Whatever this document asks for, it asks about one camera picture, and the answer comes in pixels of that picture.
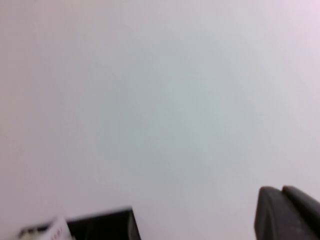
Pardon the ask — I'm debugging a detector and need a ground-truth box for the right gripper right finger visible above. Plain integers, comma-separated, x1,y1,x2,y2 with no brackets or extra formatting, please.
281,185,320,226

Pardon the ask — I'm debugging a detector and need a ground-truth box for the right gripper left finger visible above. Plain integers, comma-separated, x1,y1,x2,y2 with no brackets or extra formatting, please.
254,186,320,240

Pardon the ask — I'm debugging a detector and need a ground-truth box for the white self-driving book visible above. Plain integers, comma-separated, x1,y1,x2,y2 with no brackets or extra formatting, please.
18,216,73,240

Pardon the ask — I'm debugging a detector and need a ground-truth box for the black perforated book holder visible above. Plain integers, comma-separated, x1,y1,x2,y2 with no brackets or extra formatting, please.
66,205,142,240

